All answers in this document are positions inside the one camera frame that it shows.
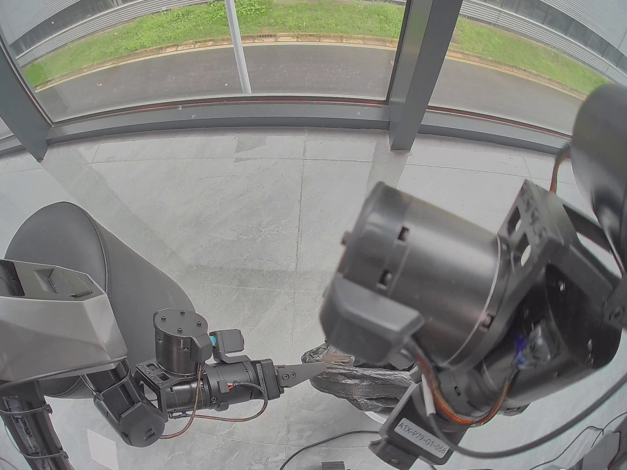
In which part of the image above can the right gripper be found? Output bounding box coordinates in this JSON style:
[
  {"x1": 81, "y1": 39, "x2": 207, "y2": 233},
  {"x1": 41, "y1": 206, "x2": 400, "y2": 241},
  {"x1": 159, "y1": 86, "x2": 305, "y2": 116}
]
[{"x1": 368, "y1": 360, "x2": 454, "y2": 470}]

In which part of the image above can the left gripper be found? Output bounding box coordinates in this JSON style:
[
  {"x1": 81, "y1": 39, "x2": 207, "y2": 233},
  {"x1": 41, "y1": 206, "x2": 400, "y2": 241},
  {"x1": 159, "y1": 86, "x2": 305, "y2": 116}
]
[{"x1": 203, "y1": 358, "x2": 288, "y2": 408}]

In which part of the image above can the black plastic bag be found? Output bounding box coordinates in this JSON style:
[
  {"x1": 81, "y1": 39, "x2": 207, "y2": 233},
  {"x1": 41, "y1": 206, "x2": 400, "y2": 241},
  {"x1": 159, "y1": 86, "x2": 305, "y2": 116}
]
[{"x1": 300, "y1": 342, "x2": 417, "y2": 411}]

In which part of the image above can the window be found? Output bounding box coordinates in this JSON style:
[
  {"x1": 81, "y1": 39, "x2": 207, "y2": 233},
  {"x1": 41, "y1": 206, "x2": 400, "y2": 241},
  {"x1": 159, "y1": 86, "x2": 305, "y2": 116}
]
[{"x1": 0, "y1": 0, "x2": 627, "y2": 175}]

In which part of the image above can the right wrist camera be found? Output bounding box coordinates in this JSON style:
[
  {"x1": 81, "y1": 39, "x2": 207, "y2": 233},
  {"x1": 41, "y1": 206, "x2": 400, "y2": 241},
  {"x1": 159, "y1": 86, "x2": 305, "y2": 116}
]
[{"x1": 319, "y1": 276, "x2": 426, "y2": 368}]

